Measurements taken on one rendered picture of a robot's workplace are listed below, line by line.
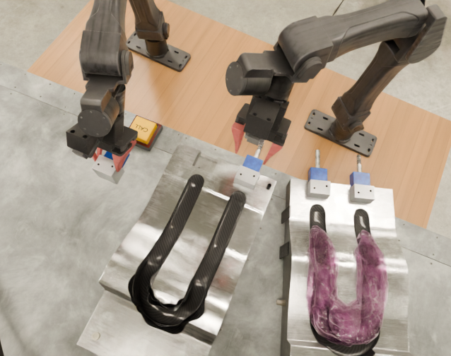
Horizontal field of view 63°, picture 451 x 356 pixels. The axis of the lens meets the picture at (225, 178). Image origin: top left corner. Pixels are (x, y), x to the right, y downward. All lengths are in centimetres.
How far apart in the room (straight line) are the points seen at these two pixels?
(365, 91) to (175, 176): 48
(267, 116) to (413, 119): 67
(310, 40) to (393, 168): 58
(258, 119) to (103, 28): 31
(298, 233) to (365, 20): 47
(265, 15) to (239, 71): 186
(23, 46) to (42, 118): 137
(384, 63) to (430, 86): 164
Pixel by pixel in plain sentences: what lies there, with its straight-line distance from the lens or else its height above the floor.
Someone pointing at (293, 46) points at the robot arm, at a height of 125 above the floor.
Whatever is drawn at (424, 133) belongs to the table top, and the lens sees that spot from 122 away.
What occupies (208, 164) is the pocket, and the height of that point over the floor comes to 86.
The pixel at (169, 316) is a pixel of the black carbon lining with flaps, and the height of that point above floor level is 87.
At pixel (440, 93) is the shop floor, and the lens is 248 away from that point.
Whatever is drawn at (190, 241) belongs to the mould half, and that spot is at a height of 89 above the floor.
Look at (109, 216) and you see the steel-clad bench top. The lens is 98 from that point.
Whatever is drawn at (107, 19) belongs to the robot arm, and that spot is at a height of 121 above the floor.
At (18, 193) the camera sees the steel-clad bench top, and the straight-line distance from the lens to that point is 108.
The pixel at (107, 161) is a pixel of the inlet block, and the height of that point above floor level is 96.
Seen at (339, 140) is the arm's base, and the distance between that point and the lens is 108.
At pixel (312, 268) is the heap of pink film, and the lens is 85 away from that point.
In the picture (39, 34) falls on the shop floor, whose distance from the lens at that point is 253.
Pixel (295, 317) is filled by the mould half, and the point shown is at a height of 87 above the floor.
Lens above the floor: 171
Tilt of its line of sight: 68 degrees down
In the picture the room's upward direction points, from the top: 7 degrees clockwise
